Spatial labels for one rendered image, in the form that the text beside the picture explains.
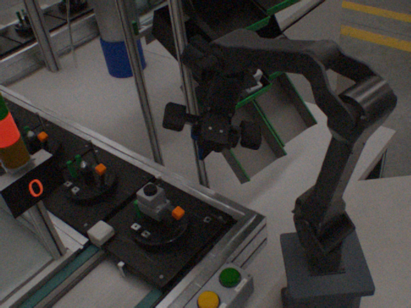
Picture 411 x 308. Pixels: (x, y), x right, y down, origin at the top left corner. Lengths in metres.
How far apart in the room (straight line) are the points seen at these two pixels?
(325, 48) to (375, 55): 3.10
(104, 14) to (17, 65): 0.50
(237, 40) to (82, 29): 1.58
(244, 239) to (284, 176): 0.34
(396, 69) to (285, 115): 2.35
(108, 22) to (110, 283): 1.04
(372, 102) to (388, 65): 3.00
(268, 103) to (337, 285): 0.57
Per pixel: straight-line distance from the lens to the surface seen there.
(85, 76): 2.00
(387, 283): 1.14
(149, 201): 1.00
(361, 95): 0.60
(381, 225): 1.24
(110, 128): 1.64
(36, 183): 0.94
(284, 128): 1.26
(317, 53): 0.62
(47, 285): 1.11
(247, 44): 0.72
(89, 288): 1.11
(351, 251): 0.92
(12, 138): 0.88
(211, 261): 1.03
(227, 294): 0.98
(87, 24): 2.28
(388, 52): 3.77
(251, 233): 1.07
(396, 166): 2.72
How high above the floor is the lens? 1.78
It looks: 40 degrees down
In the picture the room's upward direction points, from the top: 9 degrees counter-clockwise
